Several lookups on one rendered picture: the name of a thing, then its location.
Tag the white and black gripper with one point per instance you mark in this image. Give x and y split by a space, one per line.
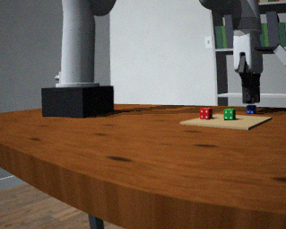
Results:
246 56

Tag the green die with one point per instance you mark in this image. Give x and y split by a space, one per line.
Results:
229 114

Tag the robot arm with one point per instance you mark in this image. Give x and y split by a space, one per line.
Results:
78 44

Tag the blue die with white pips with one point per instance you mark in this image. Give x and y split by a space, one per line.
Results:
251 109

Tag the beige flat mat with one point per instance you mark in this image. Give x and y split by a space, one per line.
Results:
217 121

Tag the red die with white pips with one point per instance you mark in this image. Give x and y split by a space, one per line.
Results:
206 113

